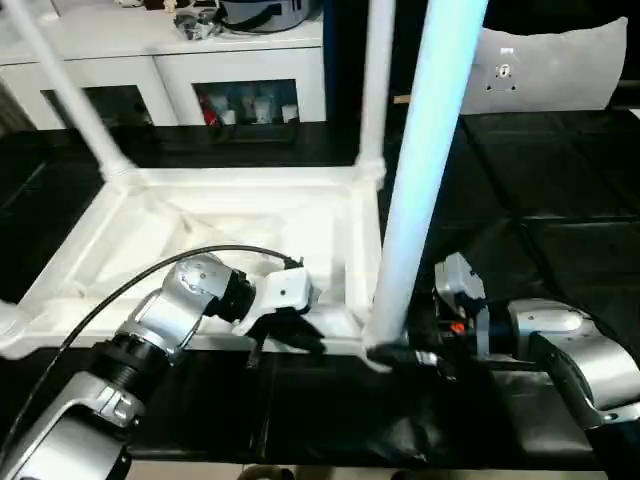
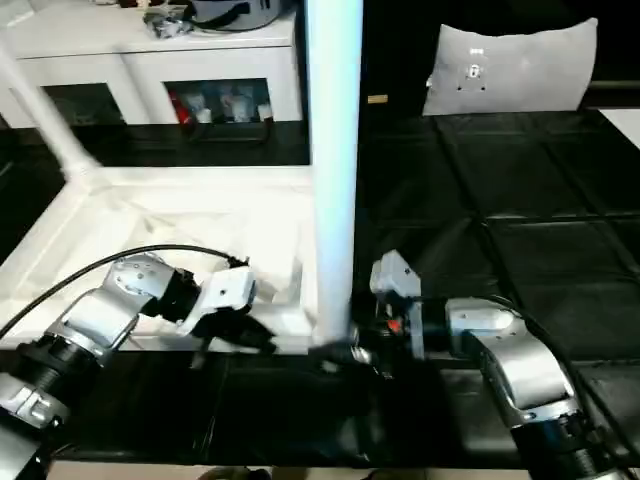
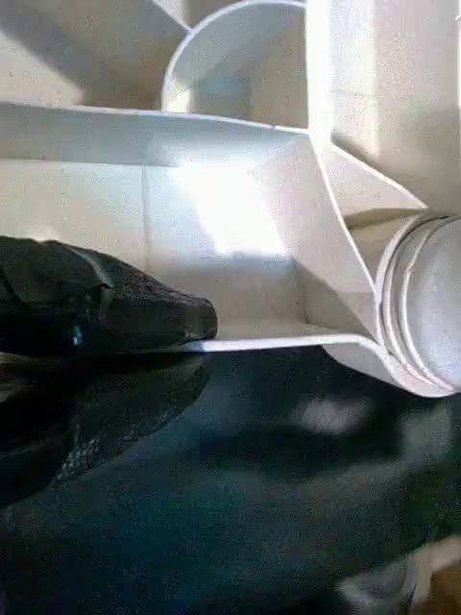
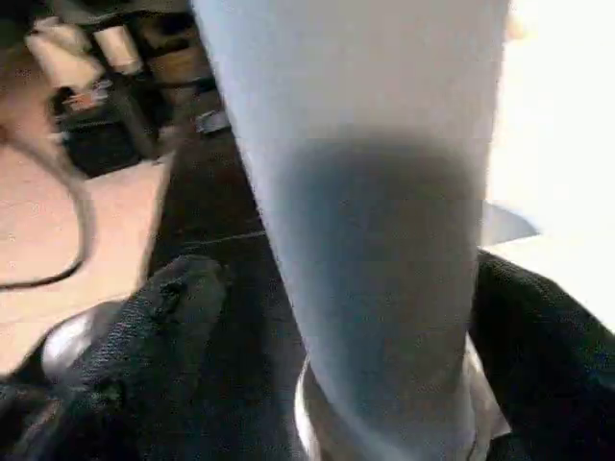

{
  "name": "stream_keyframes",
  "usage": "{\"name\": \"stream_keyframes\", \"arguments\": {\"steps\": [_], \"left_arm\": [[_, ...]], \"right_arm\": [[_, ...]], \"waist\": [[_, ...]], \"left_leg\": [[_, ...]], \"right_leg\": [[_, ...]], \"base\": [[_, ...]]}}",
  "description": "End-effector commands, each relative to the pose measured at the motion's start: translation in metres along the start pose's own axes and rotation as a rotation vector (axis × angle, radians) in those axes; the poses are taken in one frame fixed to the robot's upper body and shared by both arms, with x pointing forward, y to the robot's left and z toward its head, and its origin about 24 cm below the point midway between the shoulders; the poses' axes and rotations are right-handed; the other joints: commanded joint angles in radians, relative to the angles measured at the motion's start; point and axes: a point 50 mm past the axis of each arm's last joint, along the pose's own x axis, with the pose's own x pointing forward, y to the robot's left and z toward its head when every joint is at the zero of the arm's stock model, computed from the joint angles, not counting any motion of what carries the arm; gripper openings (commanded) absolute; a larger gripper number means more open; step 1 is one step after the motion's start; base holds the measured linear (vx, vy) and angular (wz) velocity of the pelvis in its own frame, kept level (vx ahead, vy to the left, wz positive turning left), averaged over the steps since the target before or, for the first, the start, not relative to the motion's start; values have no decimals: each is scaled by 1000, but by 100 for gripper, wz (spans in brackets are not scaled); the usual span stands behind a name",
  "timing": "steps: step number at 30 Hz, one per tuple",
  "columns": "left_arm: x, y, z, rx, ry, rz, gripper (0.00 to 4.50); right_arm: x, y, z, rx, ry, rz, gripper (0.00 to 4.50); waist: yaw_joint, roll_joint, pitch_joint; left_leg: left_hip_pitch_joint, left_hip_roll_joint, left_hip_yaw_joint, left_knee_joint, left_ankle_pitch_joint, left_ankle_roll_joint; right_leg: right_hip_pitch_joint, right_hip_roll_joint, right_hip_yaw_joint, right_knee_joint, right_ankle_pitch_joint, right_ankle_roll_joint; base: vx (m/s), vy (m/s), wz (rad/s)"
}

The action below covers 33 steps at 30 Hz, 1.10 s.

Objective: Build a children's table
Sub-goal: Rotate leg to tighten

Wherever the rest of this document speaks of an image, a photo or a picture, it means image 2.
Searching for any white plastic table top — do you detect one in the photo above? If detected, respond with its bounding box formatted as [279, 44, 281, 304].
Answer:
[0, 165, 357, 357]

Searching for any white plastic table leg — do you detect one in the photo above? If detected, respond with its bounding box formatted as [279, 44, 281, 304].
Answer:
[304, 0, 365, 373]
[0, 40, 99, 183]

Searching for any black work mat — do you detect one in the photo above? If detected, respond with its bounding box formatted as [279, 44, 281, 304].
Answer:
[0, 105, 640, 471]

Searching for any cluster of small bottles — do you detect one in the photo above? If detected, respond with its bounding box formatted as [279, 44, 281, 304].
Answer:
[164, 82, 274, 127]

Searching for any black cabinet with yellow label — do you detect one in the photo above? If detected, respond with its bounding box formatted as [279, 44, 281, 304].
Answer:
[362, 0, 443, 117]

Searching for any white cushion with badge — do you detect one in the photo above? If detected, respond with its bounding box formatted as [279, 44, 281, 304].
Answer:
[424, 18, 600, 117]

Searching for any white flat board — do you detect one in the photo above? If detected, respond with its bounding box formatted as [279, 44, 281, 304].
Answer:
[598, 107, 640, 153]

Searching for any white cabinet with glass doors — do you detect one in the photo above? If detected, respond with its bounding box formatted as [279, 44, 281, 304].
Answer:
[0, 0, 304, 129]

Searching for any grey bag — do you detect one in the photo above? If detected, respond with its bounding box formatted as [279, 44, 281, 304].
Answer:
[188, 0, 297, 33]

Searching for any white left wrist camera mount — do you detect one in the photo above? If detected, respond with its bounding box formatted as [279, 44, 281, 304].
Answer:
[178, 268, 258, 337]

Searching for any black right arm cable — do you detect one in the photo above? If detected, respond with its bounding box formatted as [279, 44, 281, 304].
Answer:
[410, 292, 640, 441]

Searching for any dark cable bundle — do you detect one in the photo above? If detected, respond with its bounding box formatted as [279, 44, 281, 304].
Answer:
[142, 8, 191, 41]

